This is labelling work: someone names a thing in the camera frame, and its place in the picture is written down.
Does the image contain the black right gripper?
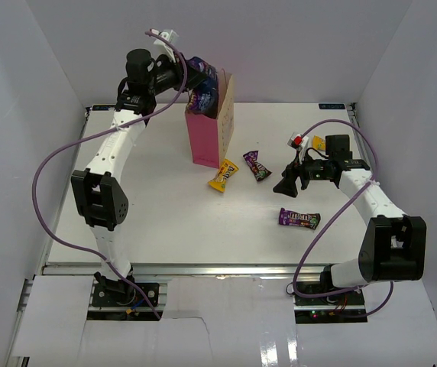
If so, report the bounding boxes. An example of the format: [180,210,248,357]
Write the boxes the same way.
[274,150,333,198]

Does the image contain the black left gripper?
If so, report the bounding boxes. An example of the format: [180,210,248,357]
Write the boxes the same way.
[147,50,208,96]

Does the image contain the blue purple snack bag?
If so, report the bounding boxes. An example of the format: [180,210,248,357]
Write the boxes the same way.
[187,57,219,119]

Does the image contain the brown purple m&m's packet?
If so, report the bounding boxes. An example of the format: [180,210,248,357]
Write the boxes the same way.
[278,208,321,230]
[243,151,272,182]

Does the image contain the brown purple M&M's packet front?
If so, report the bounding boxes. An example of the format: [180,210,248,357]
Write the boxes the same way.
[278,208,321,230]

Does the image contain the yellow m&m's packet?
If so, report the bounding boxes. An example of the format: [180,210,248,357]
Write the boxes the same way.
[312,135,325,151]
[208,159,238,193]

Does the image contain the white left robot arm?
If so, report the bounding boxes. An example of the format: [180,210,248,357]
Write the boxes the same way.
[70,49,216,305]

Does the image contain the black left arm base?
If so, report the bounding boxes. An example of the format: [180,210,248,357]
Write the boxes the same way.
[90,271,160,316]

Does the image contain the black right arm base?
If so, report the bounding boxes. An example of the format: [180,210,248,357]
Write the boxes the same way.
[285,282,367,325]

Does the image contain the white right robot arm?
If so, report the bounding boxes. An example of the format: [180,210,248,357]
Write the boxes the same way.
[274,134,427,305]

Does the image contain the beige pink paper bag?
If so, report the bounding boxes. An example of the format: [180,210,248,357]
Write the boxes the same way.
[185,69,235,169]

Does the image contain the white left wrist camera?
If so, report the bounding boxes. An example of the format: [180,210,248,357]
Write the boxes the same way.
[151,29,179,63]

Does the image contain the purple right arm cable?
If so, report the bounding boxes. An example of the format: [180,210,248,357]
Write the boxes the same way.
[291,119,395,318]

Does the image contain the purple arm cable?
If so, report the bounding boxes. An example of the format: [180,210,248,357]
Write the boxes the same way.
[291,119,395,318]
[31,29,189,320]

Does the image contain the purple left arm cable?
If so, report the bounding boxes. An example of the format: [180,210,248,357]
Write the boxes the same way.
[31,29,189,320]

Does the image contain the aluminium table edge rail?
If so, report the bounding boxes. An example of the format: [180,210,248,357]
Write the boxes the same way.
[40,263,406,277]

